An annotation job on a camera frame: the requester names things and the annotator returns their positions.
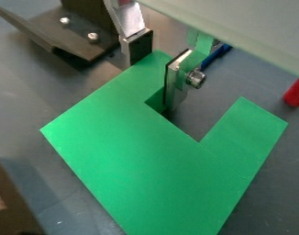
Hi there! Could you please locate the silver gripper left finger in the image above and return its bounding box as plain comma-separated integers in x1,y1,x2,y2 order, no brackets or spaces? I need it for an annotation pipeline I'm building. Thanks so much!
103,0,154,66

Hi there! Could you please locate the green U-shaped block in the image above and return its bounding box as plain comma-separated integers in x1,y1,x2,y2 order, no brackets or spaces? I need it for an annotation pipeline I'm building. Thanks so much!
41,51,288,235

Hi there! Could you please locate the red cylindrical peg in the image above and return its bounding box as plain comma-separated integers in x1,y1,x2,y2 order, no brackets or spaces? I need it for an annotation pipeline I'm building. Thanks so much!
284,79,299,107

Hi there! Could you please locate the blue cylindrical peg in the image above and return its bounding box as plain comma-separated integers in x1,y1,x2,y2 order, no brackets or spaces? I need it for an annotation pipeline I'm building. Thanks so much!
201,43,233,71

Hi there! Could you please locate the black fixture block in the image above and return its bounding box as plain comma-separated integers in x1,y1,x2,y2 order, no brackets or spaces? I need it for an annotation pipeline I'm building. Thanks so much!
0,0,122,62

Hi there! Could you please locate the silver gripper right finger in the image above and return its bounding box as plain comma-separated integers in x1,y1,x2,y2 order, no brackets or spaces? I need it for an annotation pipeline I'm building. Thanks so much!
163,49,206,110

